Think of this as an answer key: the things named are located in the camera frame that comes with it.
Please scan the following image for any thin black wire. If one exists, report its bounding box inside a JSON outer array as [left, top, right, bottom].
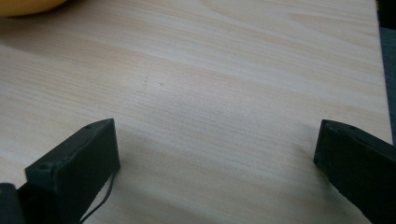
[[78, 169, 119, 224]]

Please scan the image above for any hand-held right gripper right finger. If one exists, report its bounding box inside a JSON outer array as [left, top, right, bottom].
[[312, 119, 396, 224]]

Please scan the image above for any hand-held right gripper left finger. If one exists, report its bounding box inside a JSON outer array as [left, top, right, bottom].
[[17, 118, 121, 224]]

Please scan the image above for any orange pillow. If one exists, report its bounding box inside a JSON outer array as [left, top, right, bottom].
[[0, 0, 68, 18]]

